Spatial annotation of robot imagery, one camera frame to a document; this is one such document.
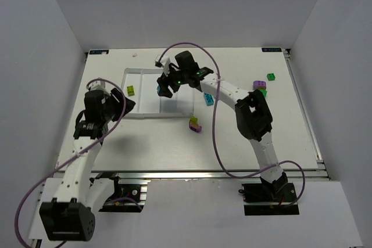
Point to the teal long lego brick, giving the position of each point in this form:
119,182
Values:
208,99

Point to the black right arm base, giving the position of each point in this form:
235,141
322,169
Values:
259,201

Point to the purple lime lego stack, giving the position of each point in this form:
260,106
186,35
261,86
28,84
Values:
193,125

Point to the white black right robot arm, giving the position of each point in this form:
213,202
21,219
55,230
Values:
253,116

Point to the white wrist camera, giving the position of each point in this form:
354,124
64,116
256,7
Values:
163,63
97,85

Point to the black corner label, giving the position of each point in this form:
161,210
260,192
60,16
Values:
271,49
98,52

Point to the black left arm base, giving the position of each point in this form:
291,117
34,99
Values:
126,196

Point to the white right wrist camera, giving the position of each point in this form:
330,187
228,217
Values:
163,63

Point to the lime green lego brick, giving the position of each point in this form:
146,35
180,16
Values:
130,90

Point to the white divided sorting tray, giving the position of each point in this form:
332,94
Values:
147,102

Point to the green small lego cube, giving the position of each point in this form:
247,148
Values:
271,77

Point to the purple green teal lego stack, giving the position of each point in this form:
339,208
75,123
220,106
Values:
264,92

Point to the purple arch lego brick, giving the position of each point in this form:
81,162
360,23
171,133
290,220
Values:
259,84

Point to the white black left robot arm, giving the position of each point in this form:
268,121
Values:
70,215

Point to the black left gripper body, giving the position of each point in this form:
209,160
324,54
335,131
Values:
121,103

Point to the black corner label left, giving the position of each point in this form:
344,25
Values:
98,52

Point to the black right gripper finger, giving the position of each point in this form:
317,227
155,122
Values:
173,89
163,82

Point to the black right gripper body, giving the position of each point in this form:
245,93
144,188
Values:
166,83

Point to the black corner label right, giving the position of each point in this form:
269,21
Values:
271,49

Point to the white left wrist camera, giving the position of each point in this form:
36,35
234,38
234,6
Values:
97,85

